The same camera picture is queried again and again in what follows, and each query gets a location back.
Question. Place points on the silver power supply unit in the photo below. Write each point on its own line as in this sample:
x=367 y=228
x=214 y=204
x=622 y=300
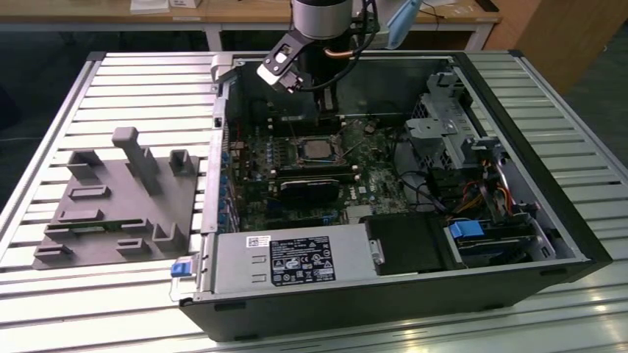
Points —
x=235 y=264

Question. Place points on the silver topped CPU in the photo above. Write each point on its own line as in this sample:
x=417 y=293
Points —
x=315 y=148

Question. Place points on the white cardboard box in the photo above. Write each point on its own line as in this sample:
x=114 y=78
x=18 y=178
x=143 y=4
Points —
x=150 y=6
x=186 y=3

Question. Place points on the silver finned heat sink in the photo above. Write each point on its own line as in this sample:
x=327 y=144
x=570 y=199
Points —
x=361 y=213

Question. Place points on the green motherboard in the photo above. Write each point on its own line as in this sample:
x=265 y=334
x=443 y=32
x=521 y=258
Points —
x=373 y=184

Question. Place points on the metal drive cage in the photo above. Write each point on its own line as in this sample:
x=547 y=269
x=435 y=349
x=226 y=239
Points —
x=433 y=127

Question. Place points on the black plastic box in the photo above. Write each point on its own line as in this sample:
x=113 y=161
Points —
x=407 y=242

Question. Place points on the black PC case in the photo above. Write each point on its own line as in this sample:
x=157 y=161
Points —
x=393 y=316

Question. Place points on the grey parts rack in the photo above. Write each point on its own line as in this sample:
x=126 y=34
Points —
x=123 y=206

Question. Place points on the metal socket locking lever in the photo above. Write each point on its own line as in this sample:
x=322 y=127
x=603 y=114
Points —
x=294 y=134

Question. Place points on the wooden desk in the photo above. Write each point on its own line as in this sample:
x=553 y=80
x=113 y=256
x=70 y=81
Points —
x=74 y=14

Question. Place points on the blue plastic latch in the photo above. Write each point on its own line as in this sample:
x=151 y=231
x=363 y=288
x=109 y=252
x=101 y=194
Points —
x=181 y=268

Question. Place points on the green RAM stick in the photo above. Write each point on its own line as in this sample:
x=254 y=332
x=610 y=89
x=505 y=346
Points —
x=118 y=223

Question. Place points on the wooden cabinet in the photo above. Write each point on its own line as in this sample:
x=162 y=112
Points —
x=579 y=36

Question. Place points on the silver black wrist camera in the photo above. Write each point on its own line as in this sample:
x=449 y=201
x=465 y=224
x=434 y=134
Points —
x=279 y=62

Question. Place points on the black graphics card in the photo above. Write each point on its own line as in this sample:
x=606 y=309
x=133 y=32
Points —
x=310 y=191

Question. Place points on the hard disk in blue carrier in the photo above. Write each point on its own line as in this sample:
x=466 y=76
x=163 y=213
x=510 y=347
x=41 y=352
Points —
x=466 y=229

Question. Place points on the brass tube fitting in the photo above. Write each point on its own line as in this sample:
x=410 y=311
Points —
x=339 y=54

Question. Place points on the CPU socket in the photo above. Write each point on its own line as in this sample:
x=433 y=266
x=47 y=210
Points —
x=319 y=162

